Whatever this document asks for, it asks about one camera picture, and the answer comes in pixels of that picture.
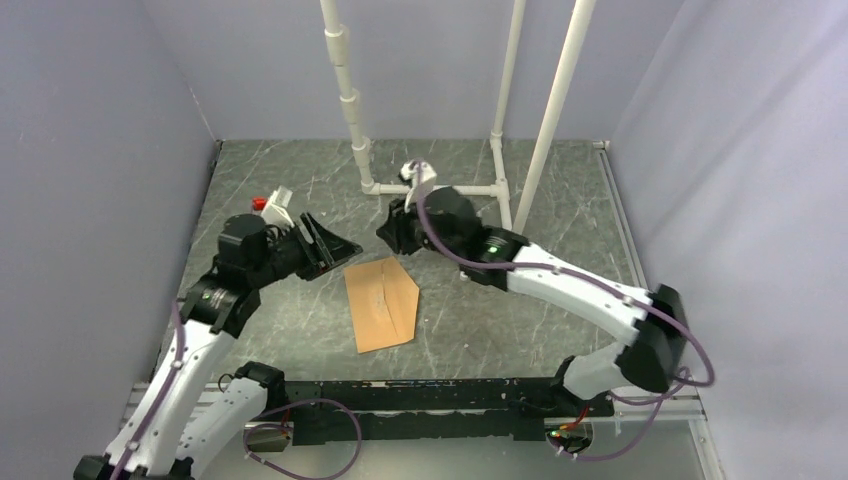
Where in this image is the white pvc pipe frame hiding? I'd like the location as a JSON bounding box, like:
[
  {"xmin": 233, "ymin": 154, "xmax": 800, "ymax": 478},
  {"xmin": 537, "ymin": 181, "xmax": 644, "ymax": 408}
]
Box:
[{"xmin": 319, "ymin": 0, "xmax": 596, "ymax": 233}]

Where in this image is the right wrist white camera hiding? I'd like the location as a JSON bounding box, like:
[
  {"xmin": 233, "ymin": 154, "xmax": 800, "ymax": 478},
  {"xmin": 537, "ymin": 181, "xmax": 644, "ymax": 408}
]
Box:
[{"xmin": 399, "ymin": 158, "xmax": 437, "ymax": 213}]

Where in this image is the aluminium frame rail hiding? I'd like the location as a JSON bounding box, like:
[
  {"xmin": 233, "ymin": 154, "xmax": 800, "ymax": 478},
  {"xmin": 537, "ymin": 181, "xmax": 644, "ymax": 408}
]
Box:
[{"xmin": 122, "ymin": 148, "xmax": 707, "ymax": 425}]

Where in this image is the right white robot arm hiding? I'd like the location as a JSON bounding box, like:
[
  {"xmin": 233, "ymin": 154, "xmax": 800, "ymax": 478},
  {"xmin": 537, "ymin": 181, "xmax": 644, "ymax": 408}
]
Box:
[{"xmin": 376, "ymin": 188, "xmax": 685, "ymax": 415}]

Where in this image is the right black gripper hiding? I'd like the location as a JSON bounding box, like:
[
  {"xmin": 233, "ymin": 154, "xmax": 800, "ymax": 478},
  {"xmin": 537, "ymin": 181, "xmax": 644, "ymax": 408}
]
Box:
[{"xmin": 376, "ymin": 191, "xmax": 462, "ymax": 264}]

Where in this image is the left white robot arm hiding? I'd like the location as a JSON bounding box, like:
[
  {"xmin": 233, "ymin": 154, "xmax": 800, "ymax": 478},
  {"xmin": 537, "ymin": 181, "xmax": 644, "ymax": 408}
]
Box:
[{"xmin": 73, "ymin": 213, "xmax": 362, "ymax": 479}]

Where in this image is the wrist white camera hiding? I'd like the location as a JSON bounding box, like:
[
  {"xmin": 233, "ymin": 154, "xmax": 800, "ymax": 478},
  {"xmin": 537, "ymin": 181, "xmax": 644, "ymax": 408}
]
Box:
[
  {"xmin": 251, "ymin": 186, "xmax": 295, "ymax": 230},
  {"xmin": 399, "ymin": 158, "xmax": 437, "ymax": 213}
]

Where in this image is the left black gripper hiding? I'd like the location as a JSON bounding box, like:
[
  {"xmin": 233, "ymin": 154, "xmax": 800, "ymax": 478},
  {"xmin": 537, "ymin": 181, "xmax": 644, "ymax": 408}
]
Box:
[{"xmin": 251, "ymin": 210, "xmax": 362, "ymax": 287}]

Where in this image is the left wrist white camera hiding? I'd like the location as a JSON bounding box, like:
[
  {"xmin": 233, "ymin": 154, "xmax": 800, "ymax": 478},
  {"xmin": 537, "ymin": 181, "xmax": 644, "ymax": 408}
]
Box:
[{"xmin": 251, "ymin": 186, "xmax": 295, "ymax": 230}]

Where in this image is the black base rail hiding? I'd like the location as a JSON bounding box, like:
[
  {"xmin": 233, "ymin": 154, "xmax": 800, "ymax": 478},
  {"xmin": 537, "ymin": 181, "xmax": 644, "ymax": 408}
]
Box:
[{"xmin": 254, "ymin": 377, "xmax": 614, "ymax": 446}]

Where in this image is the brown paper envelope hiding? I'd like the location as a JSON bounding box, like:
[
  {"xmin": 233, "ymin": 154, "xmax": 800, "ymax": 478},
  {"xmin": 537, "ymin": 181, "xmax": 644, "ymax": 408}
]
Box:
[{"xmin": 343, "ymin": 257, "xmax": 420, "ymax": 354}]

